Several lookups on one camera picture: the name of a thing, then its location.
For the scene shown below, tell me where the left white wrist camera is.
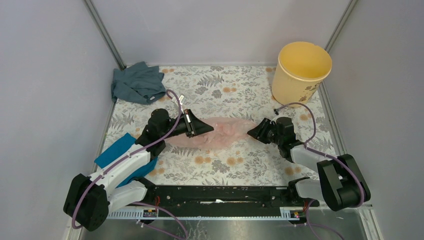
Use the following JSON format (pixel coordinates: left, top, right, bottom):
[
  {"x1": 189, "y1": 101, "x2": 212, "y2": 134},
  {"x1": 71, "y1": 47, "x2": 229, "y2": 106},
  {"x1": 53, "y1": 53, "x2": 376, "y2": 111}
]
[{"x1": 178, "y1": 94, "x2": 186, "y2": 105}]

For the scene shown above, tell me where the pink plastic trash bag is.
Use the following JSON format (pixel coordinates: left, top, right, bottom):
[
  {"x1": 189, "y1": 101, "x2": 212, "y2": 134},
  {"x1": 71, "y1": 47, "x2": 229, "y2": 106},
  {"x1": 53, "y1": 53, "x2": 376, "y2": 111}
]
[{"x1": 165, "y1": 117, "x2": 257, "y2": 150}]

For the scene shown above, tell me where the bright blue cloth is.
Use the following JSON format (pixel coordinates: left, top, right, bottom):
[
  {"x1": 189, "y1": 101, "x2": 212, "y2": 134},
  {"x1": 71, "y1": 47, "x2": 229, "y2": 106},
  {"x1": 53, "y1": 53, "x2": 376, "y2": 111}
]
[{"x1": 94, "y1": 133, "x2": 158, "y2": 188}]

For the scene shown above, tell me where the grey-blue cloth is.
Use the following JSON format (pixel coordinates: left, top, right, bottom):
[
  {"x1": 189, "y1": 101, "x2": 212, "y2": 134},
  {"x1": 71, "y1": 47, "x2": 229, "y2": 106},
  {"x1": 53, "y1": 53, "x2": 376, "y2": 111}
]
[{"x1": 110, "y1": 61, "x2": 166, "y2": 105}]

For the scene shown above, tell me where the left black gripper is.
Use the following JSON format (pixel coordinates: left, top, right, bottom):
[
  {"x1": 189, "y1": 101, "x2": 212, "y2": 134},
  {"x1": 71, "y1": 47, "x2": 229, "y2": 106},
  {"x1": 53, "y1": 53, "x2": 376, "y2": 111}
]
[{"x1": 160, "y1": 108, "x2": 214, "y2": 140}]

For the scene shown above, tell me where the yellow plastic trash bin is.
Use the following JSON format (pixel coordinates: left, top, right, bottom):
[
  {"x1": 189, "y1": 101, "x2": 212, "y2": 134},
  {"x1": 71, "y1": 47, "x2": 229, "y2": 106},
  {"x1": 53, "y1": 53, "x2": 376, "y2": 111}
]
[{"x1": 271, "y1": 41, "x2": 333, "y2": 105}]

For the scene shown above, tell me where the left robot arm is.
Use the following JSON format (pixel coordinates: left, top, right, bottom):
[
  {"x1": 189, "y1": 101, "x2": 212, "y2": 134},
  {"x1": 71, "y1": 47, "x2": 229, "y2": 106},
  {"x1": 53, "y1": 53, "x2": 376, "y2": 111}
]
[{"x1": 63, "y1": 108, "x2": 214, "y2": 231}]

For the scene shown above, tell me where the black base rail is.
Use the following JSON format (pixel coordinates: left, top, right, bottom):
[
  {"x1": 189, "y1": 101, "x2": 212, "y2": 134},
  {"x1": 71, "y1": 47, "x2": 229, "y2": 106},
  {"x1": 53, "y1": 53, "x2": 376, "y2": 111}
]
[{"x1": 143, "y1": 185, "x2": 310, "y2": 218}]

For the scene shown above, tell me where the floral patterned table mat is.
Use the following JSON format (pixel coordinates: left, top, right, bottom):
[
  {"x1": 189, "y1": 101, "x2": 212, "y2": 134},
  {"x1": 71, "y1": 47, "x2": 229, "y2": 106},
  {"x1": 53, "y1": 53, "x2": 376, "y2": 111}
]
[{"x1": 103, "y1": 66, "x2": 335, "y2": 186}]

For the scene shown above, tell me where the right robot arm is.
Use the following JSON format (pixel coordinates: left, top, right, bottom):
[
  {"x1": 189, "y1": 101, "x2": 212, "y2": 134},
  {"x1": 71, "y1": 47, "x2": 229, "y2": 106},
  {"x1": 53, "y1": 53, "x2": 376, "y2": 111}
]
[{"x1": 247, "y1": 117, "x2": 371, "y2": 212}]

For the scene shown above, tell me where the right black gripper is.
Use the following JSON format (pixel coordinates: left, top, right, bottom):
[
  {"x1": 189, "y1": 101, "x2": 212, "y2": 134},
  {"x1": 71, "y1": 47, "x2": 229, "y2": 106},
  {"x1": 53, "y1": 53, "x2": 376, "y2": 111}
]
[{"x1": 247, "y1": 117, "x2": 283, "y2": 146}]

